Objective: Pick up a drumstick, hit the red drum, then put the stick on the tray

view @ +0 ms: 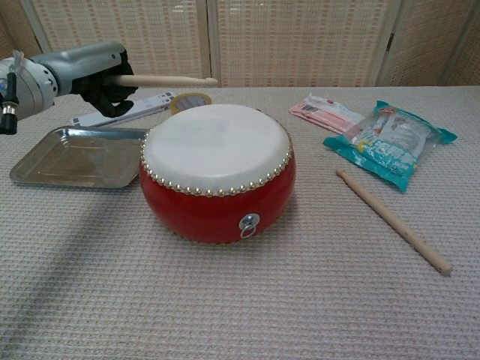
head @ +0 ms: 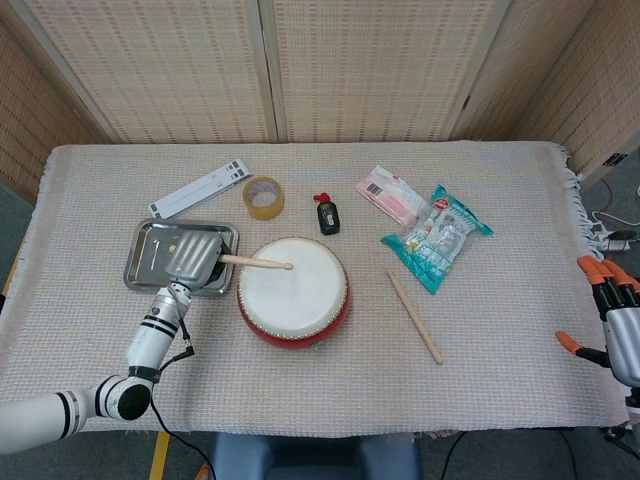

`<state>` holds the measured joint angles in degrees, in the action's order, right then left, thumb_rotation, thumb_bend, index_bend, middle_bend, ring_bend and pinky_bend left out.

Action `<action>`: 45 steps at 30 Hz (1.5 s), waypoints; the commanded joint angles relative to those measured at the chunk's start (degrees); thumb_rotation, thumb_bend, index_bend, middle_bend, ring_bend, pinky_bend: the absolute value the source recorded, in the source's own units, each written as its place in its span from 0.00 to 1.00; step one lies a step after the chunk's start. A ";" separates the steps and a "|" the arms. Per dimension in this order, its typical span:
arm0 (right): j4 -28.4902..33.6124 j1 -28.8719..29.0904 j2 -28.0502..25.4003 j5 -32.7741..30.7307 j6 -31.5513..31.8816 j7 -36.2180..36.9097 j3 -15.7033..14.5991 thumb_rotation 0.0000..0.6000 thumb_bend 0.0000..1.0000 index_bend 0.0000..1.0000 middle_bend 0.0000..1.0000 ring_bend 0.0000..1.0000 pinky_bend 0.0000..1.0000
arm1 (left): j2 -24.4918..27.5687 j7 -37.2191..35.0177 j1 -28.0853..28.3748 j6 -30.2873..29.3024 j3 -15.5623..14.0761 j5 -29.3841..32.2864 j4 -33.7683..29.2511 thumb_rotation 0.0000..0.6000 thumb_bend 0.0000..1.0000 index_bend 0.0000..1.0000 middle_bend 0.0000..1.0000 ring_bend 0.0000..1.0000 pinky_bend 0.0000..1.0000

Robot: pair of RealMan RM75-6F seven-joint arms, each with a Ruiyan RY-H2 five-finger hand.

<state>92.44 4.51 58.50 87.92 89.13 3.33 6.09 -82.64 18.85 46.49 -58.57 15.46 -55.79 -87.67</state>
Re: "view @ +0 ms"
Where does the left black-fingered silver robot hand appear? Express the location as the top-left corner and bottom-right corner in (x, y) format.
(31, 41), (139, 119)

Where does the wooden drumstick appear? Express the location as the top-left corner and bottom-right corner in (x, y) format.
(334, 167), (453, 278)
(104, 73), (218, 88)

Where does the stainless steel tray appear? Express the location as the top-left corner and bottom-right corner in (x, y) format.
(9, 125), (151, 190)

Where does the red drum with white skin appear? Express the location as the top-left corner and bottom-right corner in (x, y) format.
(139, 103), (297, 247)

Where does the beige woven table cloth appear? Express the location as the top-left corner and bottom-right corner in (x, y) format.
(0, 86), (480, 360)

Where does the roll of yellowish packing tape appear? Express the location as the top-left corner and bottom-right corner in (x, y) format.
(170, 92), (212, 116)

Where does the bamboo folding screen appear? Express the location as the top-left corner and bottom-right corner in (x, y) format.
(0, 0), (480, 90)

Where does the pink plastic package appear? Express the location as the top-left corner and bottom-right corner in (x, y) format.
(288, 92), (367, 135)

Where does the teal plastic snack bag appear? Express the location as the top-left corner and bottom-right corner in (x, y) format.
(322, 99), (458, 194)

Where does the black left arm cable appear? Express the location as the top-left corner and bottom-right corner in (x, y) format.
(0, 70), (19, 137)

